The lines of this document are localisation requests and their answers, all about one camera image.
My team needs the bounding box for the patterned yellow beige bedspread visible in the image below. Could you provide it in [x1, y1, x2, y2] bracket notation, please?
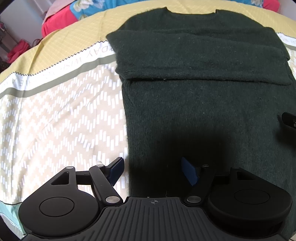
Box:
[1, 1, 295, 240]

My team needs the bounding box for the dark green knit sweater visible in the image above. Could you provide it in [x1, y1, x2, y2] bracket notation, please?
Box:
[105, 6, 296, 239]

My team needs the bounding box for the red bed sheet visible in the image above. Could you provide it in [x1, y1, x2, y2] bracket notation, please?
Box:
[42, 1, 282, 42]

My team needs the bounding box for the blue floral quilt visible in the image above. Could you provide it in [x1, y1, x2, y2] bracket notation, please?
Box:
[69, 0, 266, 20]

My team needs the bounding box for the red bags pile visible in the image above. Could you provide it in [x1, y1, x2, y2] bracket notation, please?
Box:
[6, 39, 42, 64]

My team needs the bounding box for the pink pillow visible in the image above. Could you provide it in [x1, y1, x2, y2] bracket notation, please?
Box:
[43, 0, 74, 23]

